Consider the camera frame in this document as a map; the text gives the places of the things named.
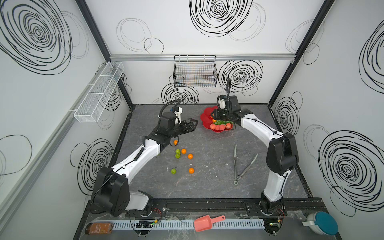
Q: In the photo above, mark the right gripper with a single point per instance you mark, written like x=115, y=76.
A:
x=219, y=114

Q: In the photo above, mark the white wire shelf basket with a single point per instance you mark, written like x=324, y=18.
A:
x=95, y=102

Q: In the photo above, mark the green fake grape bunch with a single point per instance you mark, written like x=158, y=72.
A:
x=222, y=122

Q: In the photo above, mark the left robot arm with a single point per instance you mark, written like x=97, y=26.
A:
x=112, y=192

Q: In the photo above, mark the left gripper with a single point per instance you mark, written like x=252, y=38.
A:
x=183, y=127

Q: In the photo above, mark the black wire basket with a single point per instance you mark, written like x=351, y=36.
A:
x=195, y=71

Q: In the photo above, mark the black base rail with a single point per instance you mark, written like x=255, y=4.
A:
x=251, y=207

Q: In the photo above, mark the metal kitchen tongs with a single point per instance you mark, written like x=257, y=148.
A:
x=239, y=168

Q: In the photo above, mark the pink plastic scoop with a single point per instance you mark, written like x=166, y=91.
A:
x=206, y=222

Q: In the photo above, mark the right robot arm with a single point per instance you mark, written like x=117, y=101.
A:
x=282, y=156

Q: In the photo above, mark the red flower-shaped fruit bowl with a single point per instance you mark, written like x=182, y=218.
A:
x=207, y=119

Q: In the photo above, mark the brown bottle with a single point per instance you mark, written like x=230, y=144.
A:
x=99, y=228

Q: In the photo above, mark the white slotted cable duct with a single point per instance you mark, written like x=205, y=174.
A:
x=230, y=224

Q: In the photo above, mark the teal and white container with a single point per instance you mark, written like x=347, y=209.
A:
x=321, y=223

